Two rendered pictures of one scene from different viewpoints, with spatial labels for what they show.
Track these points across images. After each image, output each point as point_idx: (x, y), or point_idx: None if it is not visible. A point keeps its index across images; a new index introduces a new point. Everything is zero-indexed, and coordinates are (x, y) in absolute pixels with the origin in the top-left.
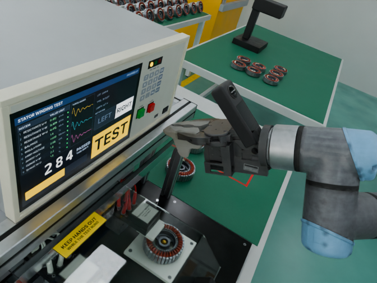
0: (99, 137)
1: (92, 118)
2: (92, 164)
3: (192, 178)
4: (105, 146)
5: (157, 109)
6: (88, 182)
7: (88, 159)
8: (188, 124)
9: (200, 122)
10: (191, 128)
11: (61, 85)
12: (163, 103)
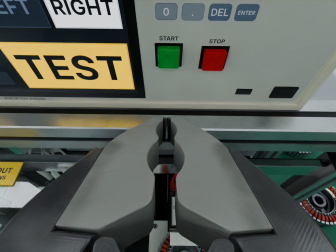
0: (23, 53)
1: None
2: (45, 99)
3: (324, 226)
4: (63, 82)
5: (248, 77)
6: (16, 119)
7: (22, 85)
8: (183, 153)
9: (227, 185)
10: (134, 178)
11: None
12: (277, 71)
